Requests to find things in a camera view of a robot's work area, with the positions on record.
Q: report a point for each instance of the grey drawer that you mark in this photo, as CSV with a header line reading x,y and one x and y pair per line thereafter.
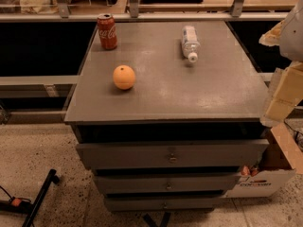
x,y
171,154
118,205
130,184

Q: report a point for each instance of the grey metal railing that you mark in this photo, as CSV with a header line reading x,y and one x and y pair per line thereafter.
x,y
88,10

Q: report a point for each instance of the top grey drawer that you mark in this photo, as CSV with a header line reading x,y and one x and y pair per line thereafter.
x,y
171,154

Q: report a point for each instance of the bottom grey drawer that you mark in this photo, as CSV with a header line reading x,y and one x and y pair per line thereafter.
x,y
118,205

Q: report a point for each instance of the red coke can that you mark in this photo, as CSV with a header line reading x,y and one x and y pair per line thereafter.
x,y
107,31

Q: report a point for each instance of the orange fruit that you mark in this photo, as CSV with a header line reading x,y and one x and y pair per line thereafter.
x,y
124,77

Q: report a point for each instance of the clear plastic water bottle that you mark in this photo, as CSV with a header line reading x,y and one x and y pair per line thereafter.
x,y
190,43

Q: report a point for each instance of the grey drawer cabinet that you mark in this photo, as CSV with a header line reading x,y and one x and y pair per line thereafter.
x,y
219,97

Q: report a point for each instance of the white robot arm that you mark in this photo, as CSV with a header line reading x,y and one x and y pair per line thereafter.
x,y
291,38

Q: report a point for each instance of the white cardboard box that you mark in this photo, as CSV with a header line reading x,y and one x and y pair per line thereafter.
x,y
282,160

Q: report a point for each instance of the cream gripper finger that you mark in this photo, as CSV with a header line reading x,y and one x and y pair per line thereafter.
x,y
284,94
272,37

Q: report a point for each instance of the middle grey drawer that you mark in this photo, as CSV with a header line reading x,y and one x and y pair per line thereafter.
x,y
130,184

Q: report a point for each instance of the black metal stand leg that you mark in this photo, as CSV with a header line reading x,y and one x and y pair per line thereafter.
x,y
34,208

